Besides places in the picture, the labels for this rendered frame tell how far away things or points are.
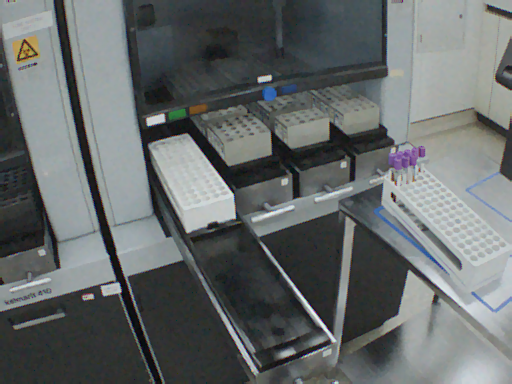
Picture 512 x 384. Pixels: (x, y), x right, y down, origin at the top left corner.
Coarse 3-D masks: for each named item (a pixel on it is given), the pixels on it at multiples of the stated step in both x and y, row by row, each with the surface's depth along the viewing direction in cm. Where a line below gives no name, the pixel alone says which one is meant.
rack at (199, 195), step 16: (160, 144) 113; (176, 144) 111; (192, 144) 111; (160, 160) 107; (176, 160) 105; (192, 160) 106; (160, 176) 107; (176, 176) 100; (192, 176) 101; (208, 176) 99; (176, 192) 95; (192, 192) 96; (208, 192) 95; (224, 192) 95; (176, 208) 97; (192, 208) 90; (208, 208) 92; (224, 208) 93; (192, 224) 92
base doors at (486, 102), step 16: (496, 16) 257; (496, 32) 262; (496, 48) 267; (480, 64) 286; (496, 64) 271; (480, 80) 291; (480, 96) 296; (496, 96) 281; (480, 112) 300; (496, 112) 285
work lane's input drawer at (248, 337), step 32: (160, 192) 107; (224, 224) 94; (192, 256) 89; (224, 256) 88; (256, 256) 88; (224, 288) 82; (256, 288) 81; (288, 288) 79; (224, 320) 75; (256, 320) 75; (288, 320) 75; (320, 320) 74; (256, 352) 68; (288, 352) 68; (320, 352) 69
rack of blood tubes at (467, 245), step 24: (384, 192) 94; (408, 192) 88; (432, 192) 88; (408, 216) 88; (432, 216) 82; (456, 216) 81; (432, 240) 85; (456, 240) 77; (480, 240) 75; (504, 240) 74; (456, 264) 79; (480, 264) 70; (504, 264) 74
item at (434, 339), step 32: (448, 160) 109; (480, 160) 108; (480, 192) 97; (352, 224) 99; (384, 224) 91; (416, 256) 82; (448, 288) 75; (480, 288) 74; (416, 320) 137; (448, 320) 135; (480, 320) 68; (352, 352) 129; (384, 352) 128; (416, 352) 126; (448, 352) 124; (480, 352) 122
